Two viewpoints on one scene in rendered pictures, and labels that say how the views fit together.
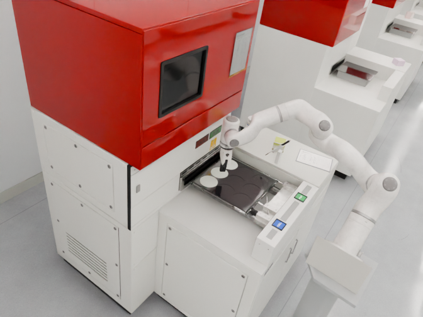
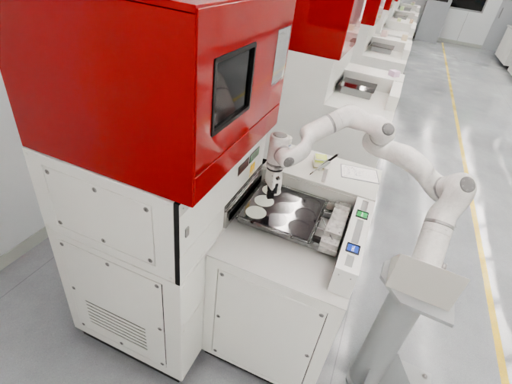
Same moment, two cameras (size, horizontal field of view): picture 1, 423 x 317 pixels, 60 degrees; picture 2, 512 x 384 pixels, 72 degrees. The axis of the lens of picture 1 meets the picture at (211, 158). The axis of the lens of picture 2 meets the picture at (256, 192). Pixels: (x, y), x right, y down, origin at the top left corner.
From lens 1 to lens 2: 0.46 m
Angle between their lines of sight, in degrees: 9
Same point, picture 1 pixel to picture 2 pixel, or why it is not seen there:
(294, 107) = (348, 113)
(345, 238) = (428, 251)
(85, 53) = (104, 56)
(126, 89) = (170, 100)
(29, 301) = not seen: outside the picture
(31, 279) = (46, 366)
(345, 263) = (436, 279)
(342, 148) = (407, 153)
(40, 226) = (46, 297)
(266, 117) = (318, 128)
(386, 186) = (464, 187)
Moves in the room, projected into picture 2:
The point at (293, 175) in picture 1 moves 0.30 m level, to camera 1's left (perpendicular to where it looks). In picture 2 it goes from (345, 193) to (289, 191)
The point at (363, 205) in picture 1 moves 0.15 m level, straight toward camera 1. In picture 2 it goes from (440, 212) to (441, 232)
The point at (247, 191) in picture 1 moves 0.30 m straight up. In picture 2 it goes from (301, 217) to (313, 164)
